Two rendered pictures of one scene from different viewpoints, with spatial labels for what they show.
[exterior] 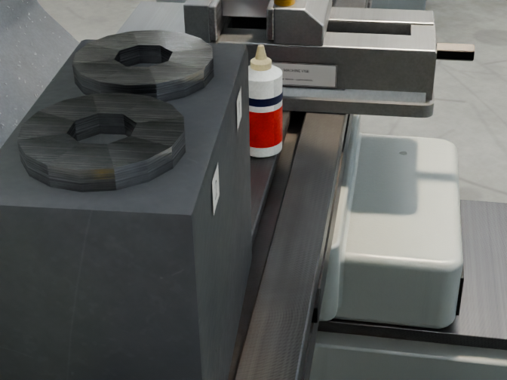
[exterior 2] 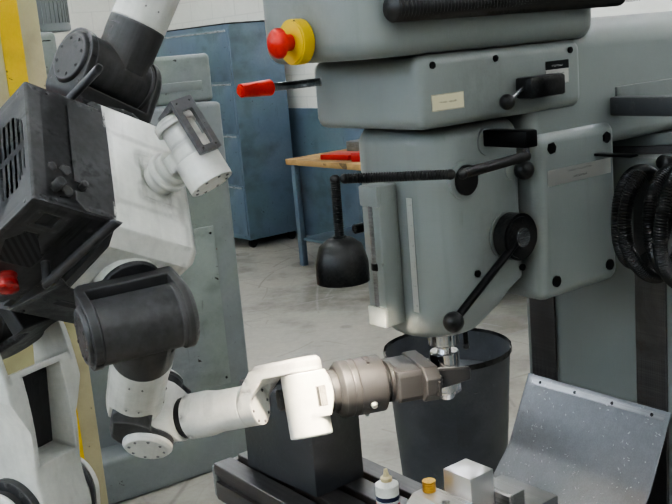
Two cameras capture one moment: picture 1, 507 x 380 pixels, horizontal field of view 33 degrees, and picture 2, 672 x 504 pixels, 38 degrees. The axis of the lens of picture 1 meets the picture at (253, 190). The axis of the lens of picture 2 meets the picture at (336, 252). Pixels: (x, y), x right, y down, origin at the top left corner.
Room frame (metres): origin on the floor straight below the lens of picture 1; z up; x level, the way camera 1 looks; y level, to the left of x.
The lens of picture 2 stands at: (1.76, -1.17, 1.75)
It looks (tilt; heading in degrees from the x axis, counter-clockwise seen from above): 12 degrees down; 133
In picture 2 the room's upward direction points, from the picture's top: 5 degrees counter-clockwise
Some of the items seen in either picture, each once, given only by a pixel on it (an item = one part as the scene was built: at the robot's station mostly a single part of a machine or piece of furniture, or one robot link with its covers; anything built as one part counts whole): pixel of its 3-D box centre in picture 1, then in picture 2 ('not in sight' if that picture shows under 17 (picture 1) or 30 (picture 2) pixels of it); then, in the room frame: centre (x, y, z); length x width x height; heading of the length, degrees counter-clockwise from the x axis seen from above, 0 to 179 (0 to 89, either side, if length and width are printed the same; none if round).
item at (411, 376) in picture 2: not in sight; (391, 381); (0.83, -0.07, 1.23); 0.13 x 0.12 x 0.10; 149
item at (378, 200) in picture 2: not in sight; (382, 254); (0.86, -0.10, 1.44); 0.04 x 0.04 x 0.21; 80
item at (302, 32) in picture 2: not in sight; (296, 42); (0.84, -0.22, 1.76); 0.06 x 0.02 x 0.06; 170
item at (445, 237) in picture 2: not in sight; (438, 224); (0.88, 0.01, 1.47); 0.21 x 0.19 x 0.32; 170
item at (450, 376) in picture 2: not in sight; (452, 376); (0.90, -0.01, 1.23); 0.06 x 0.02 x 0.03; 59
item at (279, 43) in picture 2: not in sight; (281, 43); (0.83, -0.24, 1.76); 0.04 x 0.03 x 0.04; 170
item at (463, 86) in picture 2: not in sight; (448, 83); (0.89, 0.05, 1.68); 0.34 x 0.24 x 0.10; 80
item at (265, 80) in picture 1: (261, 98); (387, 498); (0.75, -0.01, 0.99); 0.04 x 0.04 x 0.11
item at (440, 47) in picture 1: (454, 52); not in sight; (0.88, -0.22, 0.98); 0.04 x 0.02 x 0.02; 81
